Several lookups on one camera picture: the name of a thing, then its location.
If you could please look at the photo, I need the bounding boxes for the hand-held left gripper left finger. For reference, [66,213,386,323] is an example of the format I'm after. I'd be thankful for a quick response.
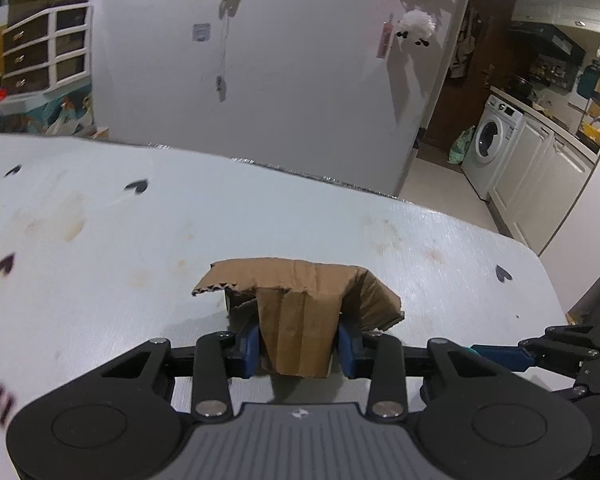
[97,322,261,421]

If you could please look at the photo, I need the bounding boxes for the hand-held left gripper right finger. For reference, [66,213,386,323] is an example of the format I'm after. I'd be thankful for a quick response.
[337,322,511,420]

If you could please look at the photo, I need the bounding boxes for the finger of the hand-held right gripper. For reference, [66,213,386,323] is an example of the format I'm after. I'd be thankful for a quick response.
[470,325,600,377]

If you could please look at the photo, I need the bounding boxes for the brown paper bag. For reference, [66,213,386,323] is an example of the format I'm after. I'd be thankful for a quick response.
[191,257,405,379]

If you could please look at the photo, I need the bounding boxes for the white kitchen cabinets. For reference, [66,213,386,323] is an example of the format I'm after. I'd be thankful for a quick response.
[487,110,600,256]

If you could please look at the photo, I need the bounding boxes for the white washing machine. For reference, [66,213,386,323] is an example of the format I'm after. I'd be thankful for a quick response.
[461,95,525,200]

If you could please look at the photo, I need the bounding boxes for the green bag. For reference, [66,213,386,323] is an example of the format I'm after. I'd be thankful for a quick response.
[447,125,477,165]

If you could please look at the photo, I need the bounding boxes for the brown wooden door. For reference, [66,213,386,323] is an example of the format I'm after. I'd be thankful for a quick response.
[420,0,516,151]

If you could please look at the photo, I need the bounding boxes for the teal printed cloth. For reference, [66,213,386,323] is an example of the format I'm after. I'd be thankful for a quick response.
[25,94,112,142]

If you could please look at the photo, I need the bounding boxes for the brown hanging bag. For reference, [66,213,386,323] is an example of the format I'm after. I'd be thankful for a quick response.
[447,7,481,79]

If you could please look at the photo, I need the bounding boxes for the pink hanging tag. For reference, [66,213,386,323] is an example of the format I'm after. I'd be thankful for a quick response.
[377,22,394,60]

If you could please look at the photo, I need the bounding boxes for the black range hood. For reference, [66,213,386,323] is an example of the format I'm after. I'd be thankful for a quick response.
[509,22,587,57]

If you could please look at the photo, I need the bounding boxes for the white sheep plush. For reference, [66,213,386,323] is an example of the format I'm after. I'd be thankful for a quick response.
[396,8,437,49]

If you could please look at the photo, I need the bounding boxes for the white drawer cabinet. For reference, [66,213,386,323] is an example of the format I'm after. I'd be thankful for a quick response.
[2,4,94,96]

